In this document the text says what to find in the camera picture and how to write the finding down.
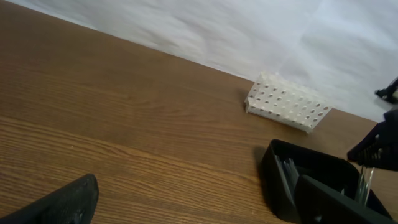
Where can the white test tube rack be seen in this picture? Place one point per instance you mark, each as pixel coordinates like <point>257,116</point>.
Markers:
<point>280,105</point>

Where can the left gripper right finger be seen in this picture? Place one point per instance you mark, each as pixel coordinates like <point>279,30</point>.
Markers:
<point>326,205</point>

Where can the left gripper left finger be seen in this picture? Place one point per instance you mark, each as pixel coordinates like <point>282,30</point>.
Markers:
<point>62,202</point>

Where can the black tray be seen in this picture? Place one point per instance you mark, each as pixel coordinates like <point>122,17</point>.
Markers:
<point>270,180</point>

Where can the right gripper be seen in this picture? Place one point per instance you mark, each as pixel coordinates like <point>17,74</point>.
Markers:
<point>391,140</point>

